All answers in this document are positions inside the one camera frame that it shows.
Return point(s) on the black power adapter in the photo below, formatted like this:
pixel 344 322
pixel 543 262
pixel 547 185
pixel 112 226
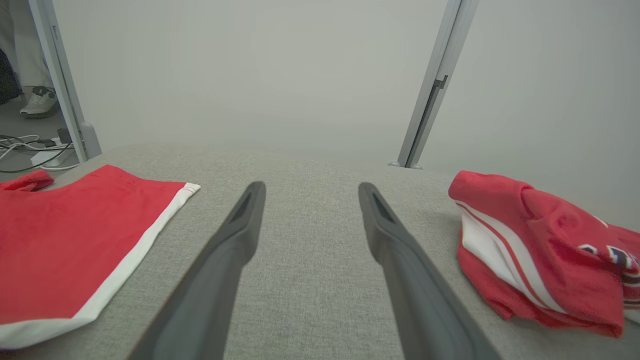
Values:
pixel 64 136

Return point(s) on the white trouser leg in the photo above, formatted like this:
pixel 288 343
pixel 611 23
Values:
pixel 31 45

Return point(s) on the red shorts white band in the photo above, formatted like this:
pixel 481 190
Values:
pixel 55 250

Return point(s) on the white sneaker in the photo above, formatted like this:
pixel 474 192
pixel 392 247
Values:
pixel 40 104

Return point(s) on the grey partition post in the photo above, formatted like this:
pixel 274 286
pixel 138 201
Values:
pixel 62 85
pixel 435 85

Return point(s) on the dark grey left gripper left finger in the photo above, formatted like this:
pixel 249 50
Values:
pixel 210 290

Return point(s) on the white power strip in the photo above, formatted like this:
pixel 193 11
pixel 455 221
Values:
pixel 50 157

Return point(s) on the dark patterned fabric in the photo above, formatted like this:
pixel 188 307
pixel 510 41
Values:
pixel 7 80

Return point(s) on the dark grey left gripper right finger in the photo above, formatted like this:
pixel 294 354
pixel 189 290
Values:
pixel 420 300

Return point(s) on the red basketball jersey white trim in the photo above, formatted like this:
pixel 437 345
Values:
pixel 565 260

